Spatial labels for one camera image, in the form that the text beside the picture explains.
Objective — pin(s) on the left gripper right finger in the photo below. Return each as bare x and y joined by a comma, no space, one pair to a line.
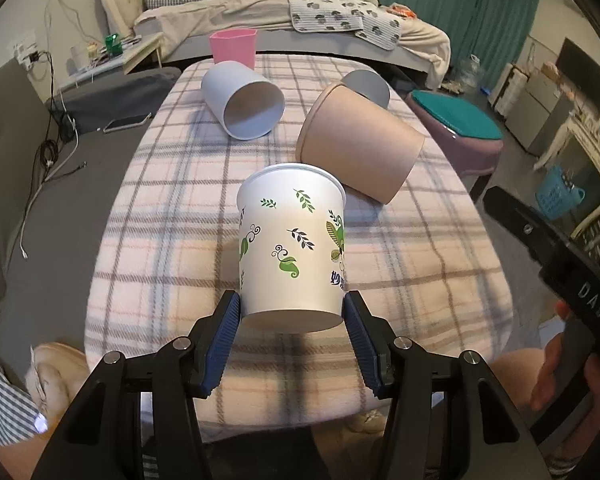
483,434

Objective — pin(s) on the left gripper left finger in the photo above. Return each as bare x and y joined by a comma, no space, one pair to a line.
100,435

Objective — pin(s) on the white leaf-print paper cup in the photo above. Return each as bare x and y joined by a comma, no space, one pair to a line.
291,249

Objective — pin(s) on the brown kraft paper cup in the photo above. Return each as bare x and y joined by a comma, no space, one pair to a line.
360,143

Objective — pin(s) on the grey cup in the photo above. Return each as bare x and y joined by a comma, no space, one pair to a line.
368,84

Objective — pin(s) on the pink plastic cup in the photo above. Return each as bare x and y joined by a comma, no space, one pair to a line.
239,45

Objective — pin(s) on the right hand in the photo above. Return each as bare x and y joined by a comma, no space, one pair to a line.
559,369

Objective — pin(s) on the blue laundry basket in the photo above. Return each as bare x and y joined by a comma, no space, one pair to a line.
557,194

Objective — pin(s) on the plaid blanket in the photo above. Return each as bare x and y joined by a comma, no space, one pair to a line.
423,262

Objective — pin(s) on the purple stool teal cushion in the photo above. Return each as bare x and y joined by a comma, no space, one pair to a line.
469,138

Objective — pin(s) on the white cabinet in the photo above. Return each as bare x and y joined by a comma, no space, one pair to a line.
533,107

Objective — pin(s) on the black television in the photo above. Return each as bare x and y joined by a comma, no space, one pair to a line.
581,70

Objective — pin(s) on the water jug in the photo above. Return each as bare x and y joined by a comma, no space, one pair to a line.
468,73

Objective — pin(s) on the grey sofa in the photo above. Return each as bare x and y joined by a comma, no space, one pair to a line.
59,175

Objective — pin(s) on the smartphone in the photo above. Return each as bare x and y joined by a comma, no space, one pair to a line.
126,123

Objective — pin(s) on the teal curtain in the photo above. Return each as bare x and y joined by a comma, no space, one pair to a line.
455,15

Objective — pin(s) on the white bedside table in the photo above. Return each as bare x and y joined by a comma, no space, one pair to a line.
148,48

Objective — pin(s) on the green can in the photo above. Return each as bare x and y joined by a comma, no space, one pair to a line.
113,45

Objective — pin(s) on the bed with beige sheets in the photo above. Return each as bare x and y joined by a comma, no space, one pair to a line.
185,31

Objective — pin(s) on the patterned white quilt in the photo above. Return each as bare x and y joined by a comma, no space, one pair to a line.
357,17

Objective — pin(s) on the wall power socket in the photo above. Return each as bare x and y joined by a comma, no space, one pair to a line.
23,47

